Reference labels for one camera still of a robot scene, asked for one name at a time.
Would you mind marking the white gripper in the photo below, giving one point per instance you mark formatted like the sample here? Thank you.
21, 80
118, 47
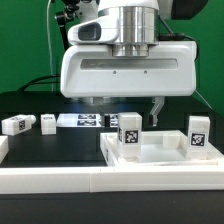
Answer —
92, 71

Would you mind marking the white square table top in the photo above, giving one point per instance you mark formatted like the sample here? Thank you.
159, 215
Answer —
158, 148

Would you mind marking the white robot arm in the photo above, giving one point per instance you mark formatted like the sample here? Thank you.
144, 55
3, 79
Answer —
117, 51

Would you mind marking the white U-shaped obstacle fence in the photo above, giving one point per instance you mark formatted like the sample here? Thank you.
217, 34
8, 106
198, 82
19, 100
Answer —
110, 179

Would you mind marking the white marker base plate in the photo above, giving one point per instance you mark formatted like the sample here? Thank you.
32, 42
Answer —
79, 120

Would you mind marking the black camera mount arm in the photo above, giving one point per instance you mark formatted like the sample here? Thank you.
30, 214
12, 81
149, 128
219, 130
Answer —
65, 16

